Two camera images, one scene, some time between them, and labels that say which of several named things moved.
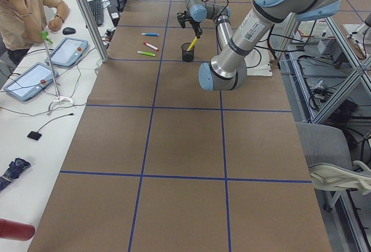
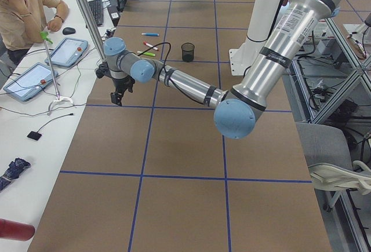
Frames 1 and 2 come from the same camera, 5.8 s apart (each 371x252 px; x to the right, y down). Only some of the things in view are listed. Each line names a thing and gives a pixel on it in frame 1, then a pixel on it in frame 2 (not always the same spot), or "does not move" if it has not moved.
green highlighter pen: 146,53 does not move
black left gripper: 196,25 to 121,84
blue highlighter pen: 151,34 does not move
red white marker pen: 151,46 does not move
